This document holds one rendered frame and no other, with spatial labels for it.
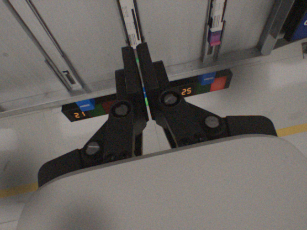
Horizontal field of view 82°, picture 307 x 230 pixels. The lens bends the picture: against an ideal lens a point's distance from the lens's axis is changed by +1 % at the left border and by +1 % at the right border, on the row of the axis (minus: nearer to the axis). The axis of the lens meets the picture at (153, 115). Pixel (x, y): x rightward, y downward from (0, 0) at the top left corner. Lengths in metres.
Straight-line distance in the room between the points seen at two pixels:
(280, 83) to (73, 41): 1.15
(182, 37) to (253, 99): 0.94
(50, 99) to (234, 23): 0.29
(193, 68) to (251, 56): 0.09
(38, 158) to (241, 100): 1.22
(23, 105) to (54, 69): 0.08
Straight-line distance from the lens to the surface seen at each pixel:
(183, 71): 0.29
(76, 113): 0.38
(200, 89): 0.38
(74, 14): 0.25
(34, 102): 0.34
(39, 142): 1.22
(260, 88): 1.20
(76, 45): 0.27
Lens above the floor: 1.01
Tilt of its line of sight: 83 degrees down
